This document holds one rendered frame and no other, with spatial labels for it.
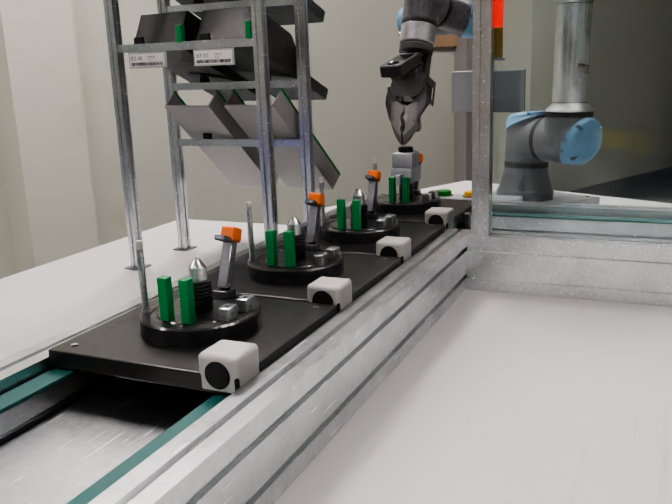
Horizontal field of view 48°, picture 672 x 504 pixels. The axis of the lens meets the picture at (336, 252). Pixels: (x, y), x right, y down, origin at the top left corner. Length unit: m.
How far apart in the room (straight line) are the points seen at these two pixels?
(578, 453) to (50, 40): 3.05
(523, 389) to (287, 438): 0.35
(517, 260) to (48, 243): 2.59
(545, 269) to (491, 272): 0.09
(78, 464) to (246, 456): 0.16
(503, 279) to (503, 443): 0.56
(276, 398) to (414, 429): 0.21
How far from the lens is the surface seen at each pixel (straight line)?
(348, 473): 0.79
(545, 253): 1.33
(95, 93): 3.93
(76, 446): 0.78
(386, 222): 1.27
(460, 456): 0.82
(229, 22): 1.51
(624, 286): 1.33
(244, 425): 0.67
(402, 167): 1.51
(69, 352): 0.87
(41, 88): 3.53
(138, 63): 1.55
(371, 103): 4.97
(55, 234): 3.59
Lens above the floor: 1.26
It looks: 14 degrees down
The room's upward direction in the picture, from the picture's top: 2 degrees counter-clockwise
